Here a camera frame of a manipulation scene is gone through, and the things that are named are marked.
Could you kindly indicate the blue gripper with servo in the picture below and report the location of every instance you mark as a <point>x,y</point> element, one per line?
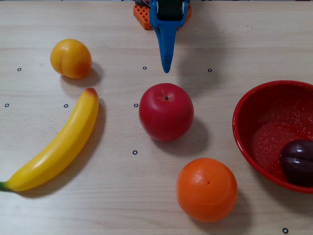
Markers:
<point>167,24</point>

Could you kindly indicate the dark purple plum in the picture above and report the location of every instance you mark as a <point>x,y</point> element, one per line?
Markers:
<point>298,164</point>

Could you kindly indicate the orange robot base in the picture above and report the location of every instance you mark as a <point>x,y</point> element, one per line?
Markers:
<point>141,14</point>

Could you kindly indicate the red speckled bowl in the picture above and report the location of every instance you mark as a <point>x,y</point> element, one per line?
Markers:
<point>264,137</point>

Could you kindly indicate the red apple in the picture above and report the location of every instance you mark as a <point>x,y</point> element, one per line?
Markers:
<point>166,115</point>

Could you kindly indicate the yellow peach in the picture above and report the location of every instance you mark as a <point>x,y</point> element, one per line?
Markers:
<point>71,58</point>

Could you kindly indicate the yellow banana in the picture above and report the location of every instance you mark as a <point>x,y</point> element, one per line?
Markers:
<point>61,147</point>

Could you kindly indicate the orange fruit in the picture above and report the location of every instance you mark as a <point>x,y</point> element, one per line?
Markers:
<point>206,193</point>

